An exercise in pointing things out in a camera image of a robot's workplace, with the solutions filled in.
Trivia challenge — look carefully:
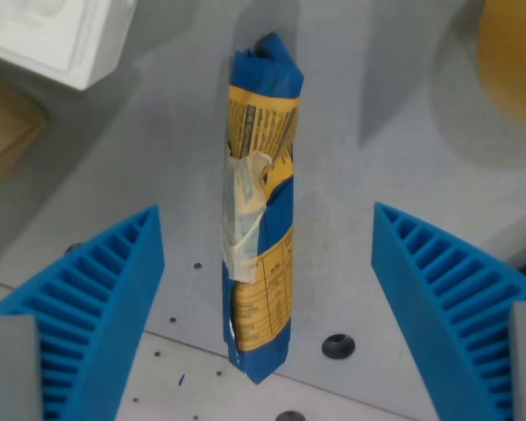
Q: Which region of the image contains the blue and yellow bag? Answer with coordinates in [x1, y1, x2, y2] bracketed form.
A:
[221, 31, 305, 386]

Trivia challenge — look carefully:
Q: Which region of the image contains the tan packing tape roll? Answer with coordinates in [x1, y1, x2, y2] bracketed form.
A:
[476, 0, 526, 142]

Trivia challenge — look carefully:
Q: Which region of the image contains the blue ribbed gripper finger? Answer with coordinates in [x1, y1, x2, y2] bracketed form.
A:
[0, 203, 166, 421]
[371, 201, 526, 421]

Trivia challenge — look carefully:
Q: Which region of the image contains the white wall socket box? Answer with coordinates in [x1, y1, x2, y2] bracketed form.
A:
[0, 0, 138, 92]

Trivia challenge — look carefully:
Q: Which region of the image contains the brown cardboard box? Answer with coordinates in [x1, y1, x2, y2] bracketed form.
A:
[0, 61, 50, 203]

